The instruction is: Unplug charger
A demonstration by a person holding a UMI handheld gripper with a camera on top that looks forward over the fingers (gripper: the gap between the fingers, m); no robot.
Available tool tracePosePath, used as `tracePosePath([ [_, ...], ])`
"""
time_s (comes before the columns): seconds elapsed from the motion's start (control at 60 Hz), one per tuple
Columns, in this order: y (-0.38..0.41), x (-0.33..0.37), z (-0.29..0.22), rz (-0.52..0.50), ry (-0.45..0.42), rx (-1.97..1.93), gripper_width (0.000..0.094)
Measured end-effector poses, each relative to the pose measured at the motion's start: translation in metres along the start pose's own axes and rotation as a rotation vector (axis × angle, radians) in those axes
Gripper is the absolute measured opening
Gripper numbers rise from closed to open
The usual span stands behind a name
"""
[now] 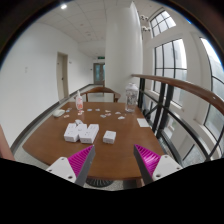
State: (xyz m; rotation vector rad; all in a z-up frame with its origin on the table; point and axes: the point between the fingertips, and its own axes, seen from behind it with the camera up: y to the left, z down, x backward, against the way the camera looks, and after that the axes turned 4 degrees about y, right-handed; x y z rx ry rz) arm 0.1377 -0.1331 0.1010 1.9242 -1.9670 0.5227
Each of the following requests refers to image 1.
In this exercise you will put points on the small high window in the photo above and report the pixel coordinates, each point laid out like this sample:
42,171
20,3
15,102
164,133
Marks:
162,22

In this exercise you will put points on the glazed double door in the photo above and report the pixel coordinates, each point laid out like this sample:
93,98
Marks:
99,74

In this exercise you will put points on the small beige sticker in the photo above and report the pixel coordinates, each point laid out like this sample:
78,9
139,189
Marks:
107,111

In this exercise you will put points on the wooden chair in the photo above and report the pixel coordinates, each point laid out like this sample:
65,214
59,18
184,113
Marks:
100,89

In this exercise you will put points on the small pink sticker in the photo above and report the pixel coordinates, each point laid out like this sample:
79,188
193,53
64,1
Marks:
108,114
81,111
66,116

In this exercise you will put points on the black railing with wooden handrail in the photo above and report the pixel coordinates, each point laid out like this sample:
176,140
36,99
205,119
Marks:
173,83

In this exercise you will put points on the white computer mouse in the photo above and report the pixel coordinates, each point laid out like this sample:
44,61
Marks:
58,113

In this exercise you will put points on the clear plastic shaker bottle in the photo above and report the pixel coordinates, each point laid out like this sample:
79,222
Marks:
131,98

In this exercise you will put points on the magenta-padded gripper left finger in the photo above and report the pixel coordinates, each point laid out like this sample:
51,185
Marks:
63,166

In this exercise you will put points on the white paper card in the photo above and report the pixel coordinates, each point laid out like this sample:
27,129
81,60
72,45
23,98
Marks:
143,122

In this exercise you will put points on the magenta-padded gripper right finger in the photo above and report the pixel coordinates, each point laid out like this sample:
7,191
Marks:
165,166

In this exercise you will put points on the small white sticker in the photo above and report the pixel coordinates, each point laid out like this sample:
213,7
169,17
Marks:
121,117

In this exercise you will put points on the white bottle with orange label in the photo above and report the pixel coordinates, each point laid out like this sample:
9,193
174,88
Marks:
79,103

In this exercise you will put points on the beige side door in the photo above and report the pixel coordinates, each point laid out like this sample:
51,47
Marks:
62,76

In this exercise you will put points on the green exit sign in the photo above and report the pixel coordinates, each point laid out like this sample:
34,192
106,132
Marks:
101,57

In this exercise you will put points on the round ceiling light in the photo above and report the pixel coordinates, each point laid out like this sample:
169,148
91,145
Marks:
63,6

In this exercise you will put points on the large curved window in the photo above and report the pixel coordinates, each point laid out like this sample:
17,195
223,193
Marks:
215,106

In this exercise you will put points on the white security camera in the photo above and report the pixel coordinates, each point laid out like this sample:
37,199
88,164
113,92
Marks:
144,16
145,29

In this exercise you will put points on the tall black-framed window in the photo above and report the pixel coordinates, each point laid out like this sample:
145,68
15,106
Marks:
170,60

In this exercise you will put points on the white charger block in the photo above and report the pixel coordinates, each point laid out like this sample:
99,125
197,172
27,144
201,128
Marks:
109,136

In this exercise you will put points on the dark round table base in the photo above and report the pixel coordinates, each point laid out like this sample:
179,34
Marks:
99,182

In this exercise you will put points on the white power strip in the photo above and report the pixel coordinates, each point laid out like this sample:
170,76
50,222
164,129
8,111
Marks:
81,133

